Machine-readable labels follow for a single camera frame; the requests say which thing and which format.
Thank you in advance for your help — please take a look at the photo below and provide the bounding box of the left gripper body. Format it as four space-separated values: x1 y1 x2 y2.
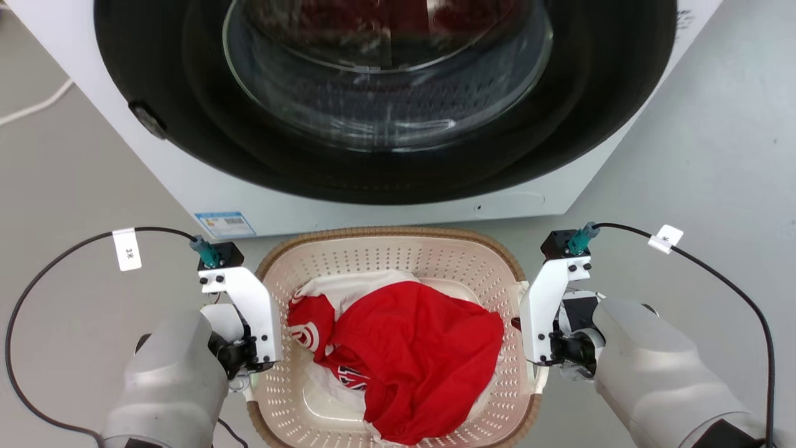
200 304 275 381

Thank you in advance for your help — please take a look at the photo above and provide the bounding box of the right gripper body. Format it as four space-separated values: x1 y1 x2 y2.
547 290 608 381

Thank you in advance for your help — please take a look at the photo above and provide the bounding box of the beige perforated laundry basket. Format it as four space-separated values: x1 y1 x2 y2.
246 226 552 448

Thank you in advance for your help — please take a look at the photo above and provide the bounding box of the red laundry inside drum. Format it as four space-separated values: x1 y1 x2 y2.
246 0 520 44

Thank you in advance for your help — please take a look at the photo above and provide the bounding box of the blue energy label sticker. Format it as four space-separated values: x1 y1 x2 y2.
193 211 257 240

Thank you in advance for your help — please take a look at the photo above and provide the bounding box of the red T-shirt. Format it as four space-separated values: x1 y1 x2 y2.
287 280 506 447

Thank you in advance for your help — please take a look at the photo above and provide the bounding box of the white front-load washing machine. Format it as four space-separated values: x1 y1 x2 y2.
6 0 725 241

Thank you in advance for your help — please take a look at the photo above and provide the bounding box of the black washer door latch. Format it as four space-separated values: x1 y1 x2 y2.
128 100 169 141

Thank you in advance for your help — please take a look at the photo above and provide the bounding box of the black round washer door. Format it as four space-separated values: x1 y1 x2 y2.
93 0 678 207

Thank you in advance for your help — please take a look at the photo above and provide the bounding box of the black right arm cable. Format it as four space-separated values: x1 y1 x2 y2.
567 222 776 448

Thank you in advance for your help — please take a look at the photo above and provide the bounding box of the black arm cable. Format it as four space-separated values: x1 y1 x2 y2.
4 225 251 448
567 222 776 448

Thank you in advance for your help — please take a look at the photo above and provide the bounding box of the white tag on right cable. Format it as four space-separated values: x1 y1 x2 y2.
647 224 685 255

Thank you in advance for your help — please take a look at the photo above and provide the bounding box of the white tag on cable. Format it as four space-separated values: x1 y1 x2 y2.
647 224 685 255
111 227 143 273

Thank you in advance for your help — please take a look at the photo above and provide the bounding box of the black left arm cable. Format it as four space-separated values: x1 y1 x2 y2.
4 225 251 448

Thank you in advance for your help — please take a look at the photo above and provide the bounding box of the white tag on left cable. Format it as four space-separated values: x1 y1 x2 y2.
111 227 143 273

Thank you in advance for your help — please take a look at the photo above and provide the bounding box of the white floor cable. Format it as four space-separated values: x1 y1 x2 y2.
0 77 76 129

